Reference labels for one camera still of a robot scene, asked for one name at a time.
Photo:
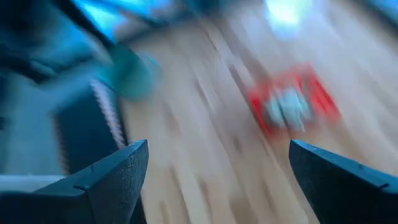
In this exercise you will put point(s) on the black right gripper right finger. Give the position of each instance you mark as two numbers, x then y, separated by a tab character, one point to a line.
348	193

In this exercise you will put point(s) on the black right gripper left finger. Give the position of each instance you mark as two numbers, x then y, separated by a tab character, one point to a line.
93	199

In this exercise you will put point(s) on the pale green sweetener packet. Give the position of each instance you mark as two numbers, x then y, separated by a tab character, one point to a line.
278	109
298	107

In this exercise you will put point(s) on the red plastic mesh basket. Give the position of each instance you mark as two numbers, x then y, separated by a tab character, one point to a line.
323	99

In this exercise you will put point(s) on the green ceramic mug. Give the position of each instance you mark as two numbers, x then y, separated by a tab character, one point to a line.
133	77

